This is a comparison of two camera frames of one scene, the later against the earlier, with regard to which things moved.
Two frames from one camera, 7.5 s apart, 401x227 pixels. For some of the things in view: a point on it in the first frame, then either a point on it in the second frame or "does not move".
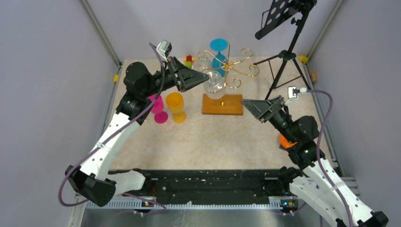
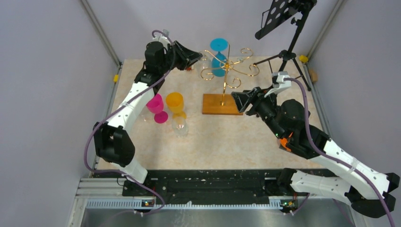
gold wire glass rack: (229, 104) does not move
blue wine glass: (219, 63) does not move
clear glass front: (214, 87) → (180, 126)
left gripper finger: (189, 76) → (192, 57)
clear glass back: (202, 61) does not move
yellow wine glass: (175, 100) does not move
